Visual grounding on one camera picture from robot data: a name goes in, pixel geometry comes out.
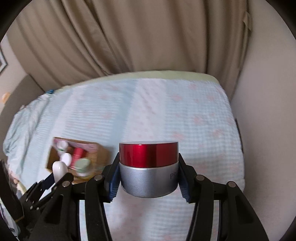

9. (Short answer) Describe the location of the white earbuds case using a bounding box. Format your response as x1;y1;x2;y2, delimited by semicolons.
52;161;68;183

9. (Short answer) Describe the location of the white medicine bottle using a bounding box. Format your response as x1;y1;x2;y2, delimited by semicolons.
56;140;69;156

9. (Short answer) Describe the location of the red silver cream jar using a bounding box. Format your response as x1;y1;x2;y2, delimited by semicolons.
119;141;179;198

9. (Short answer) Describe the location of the pale green round jar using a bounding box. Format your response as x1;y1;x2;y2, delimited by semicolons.
74;158;91;176

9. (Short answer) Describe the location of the white lidded jar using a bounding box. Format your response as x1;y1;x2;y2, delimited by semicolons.
60;153;72;167

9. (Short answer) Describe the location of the open cardboard box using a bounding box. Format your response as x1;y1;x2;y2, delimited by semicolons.
46;137;111;183

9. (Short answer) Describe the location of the red rectangular box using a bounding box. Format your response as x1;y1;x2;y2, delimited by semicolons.
70;148;86;169

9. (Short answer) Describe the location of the beige curtain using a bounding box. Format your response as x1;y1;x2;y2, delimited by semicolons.
7;1;252;96

